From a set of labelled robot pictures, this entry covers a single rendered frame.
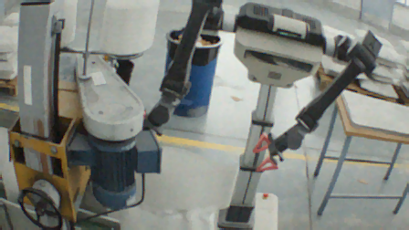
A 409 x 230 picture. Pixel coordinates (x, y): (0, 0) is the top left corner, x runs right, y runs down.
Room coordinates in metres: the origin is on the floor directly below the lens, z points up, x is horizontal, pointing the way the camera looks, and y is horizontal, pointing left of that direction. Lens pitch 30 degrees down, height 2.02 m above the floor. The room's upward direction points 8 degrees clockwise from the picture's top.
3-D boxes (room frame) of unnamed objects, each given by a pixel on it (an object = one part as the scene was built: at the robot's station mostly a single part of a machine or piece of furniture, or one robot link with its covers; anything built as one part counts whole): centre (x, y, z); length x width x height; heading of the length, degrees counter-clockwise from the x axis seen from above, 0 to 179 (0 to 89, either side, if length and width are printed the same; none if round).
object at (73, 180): (1.07, 0.48, 1.18); 0.34 x 0.25 x 0.31; 0
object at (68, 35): (1.19, 0.51, 1.61); 0.15 x 0.14 x 0.17; 90
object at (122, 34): (1.19, 0.25, 1.61); 0.17 x 0.17 x 0.17
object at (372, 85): (4.61, -2.12, 0.21); 0.66 x 0.42 x 0.13; 86
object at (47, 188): (0.89, 0.46, 1.14); 0.11 x 0.06 x 0.11; 90
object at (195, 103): (3.67, 0.17, 0.32); 0.51 x 0.48 x 0.65; 0
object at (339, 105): (2.60, -1.37, 0.38); 0.95 x 0.62 x 0.75; 90
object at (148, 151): (1.09, 0.15, 1.25); 0.10 x 0.08 x 0.12; 25
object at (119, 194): (1.04, 0.24, 1.21); 0.15 x 0.15 x 0.25
